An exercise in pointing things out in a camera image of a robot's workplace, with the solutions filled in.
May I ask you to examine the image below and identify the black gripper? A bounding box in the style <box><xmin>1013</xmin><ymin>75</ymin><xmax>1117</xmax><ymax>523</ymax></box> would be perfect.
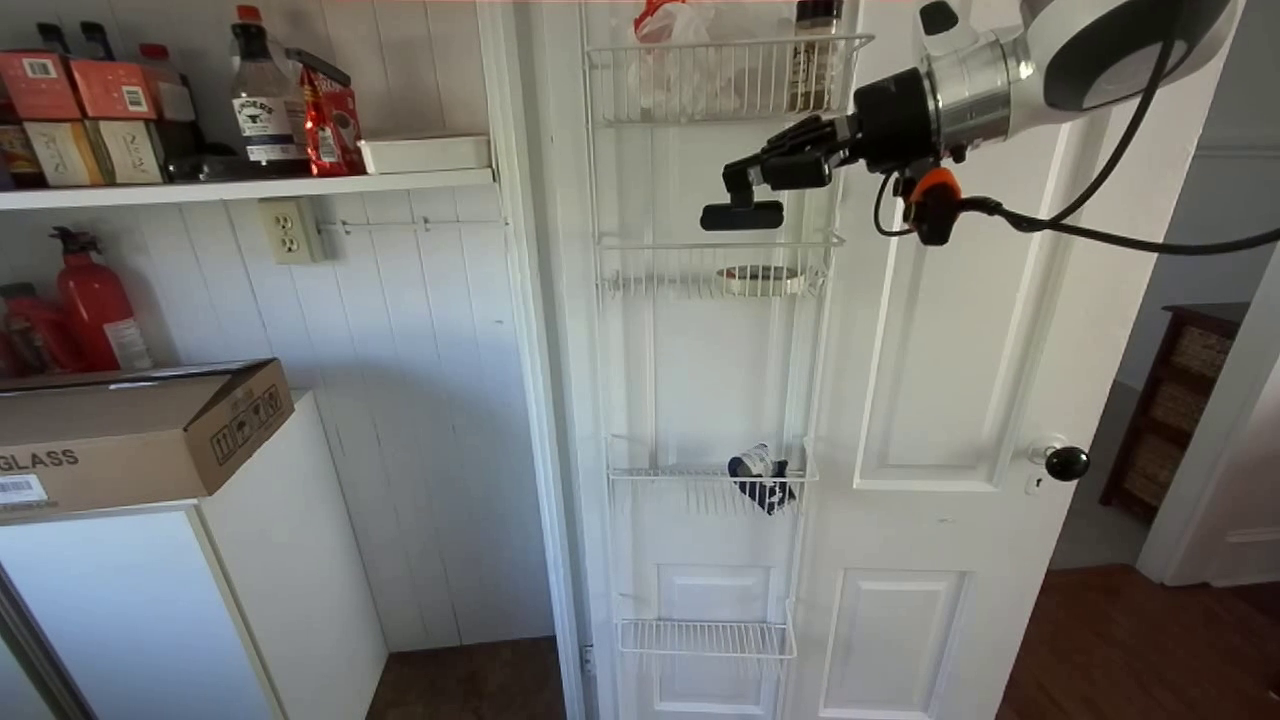
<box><xmin>719</xmin><ymin>64</ymin><xmax>945</xmax><ymax>203</ymax></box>

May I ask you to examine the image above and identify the jar with dark lid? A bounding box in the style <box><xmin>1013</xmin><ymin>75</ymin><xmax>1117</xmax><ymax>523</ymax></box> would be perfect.
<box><xmin>790</xmin><ymin>0</ymin><xmax>845</xmax><ymax>120</ymax></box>

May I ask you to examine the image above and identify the clear plastic bag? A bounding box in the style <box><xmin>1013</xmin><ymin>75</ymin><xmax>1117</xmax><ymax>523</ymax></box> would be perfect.
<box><xmin>626</xmin><ymin>0</ymin><xmax>738</xmax><ymax>129</ymax></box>

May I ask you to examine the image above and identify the white panel door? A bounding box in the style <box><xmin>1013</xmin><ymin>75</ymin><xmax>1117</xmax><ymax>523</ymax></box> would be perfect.
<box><xmin>513</xmin><ymin>0</ymin><xmax>1260</xmax><ymax>720</ymax></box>

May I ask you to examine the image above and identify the black white patterned item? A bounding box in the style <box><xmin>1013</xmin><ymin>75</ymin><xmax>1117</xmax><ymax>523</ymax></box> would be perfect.
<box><xmin>724</xmin><ymin>440</ymin><xmax>802</xmax><ymax>520</ymax></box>

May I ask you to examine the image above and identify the white flat box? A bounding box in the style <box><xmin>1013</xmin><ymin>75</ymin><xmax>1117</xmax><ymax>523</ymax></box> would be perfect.
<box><xmin>351</xmin><ymin>132</ymin><xmax>494</xmax><ymax>179</ymax></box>

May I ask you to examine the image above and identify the black round doorknob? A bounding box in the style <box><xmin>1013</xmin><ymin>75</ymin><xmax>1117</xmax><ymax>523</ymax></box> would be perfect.
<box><xmin>1038</xmin><ymin>440</ymin><xmax>1097</xmax><ymax>488</ymax></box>

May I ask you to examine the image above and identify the dark wooden furniture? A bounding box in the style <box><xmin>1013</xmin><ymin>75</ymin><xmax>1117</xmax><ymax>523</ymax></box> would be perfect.
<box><xmin>1101</xmin><ymin>302</ymin><xmax>1250</xmax><ymax>527</ymax></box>

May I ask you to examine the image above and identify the red snack bag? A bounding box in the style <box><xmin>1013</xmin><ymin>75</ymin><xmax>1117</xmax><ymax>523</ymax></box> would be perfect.
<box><xmin>285</xmin><ymin>48</ymin><xmax>369</xmax><ymax>179</ymax></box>

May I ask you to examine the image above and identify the dark glass bottle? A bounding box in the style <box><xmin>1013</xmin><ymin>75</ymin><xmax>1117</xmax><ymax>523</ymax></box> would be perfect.
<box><xmin>222</xmin><ymin>0</ymin><xmax>309</xmax><ymax>173</ymax></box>

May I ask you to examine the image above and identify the dark bottle with red cap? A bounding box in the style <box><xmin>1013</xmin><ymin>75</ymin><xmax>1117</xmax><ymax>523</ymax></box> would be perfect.
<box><xmin>135</xmin><ymin>40</ymin><xmax>209</xmax><ymax>179</ymax></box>

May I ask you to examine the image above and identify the red and tan box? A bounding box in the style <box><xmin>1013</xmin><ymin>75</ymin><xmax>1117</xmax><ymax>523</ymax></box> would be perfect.
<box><xmin>0</xmin><ymin>48</ymin><xmax>102</xmax><ymax>194</ymax></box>
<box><xmin>68</xmin><ymin>51</ymin><xmax>170</xmax><ymax>189</ymax></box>

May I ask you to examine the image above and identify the red fire extinguisher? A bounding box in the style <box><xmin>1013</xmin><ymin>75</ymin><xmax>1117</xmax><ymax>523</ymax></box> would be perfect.
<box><xmin>49</xmin><ymin>226</ymin><xmax>159</xmax><ymax>380</ymax></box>

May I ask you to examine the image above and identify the brown cardboard box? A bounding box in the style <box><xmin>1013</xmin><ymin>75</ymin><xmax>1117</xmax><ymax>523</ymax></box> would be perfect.
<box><xmin>0</xmin><ymin>356</ymin><xmax>298</xmax><ymax>527</ymax></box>

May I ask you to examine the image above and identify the small red container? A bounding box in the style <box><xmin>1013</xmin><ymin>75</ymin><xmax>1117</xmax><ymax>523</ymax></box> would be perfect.
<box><xmin>0</xmin><ymin>279</ymin><xmax>62</xmax><ymax>380</ymax></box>

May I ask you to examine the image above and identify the white mini fridge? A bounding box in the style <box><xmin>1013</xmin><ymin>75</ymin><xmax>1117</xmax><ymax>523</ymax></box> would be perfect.
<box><xmin>0</xmin><ymin>392</ymin><xmax>390</xmax><ymax>720</ymax></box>

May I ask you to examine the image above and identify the orange velcro strap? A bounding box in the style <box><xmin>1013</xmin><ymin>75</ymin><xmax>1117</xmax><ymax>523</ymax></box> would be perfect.
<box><xmin>902</xmin><ymin>165</ymin><xmax>969</xmax><ymax>250</ymax></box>

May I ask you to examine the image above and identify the white wire door rack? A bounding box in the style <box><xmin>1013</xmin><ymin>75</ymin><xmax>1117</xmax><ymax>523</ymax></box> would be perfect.
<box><xmin>579</xmin><ymin>26</ymin><xmax>881</xmax><ymax>672</ymax></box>

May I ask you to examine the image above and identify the beige wall outlet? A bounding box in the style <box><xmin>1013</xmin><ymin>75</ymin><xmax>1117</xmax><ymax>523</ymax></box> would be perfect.
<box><xmin>255</xmin><ymin>198</ymin><xmax>325</xmax><ymax>270</ymax></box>

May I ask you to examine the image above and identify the white wall shelf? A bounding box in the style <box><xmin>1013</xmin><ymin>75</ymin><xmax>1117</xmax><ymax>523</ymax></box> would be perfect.
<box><xmin>0</xmin><ymin>165</ymin><xmax>498</xmax><ymax>218</ymax></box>

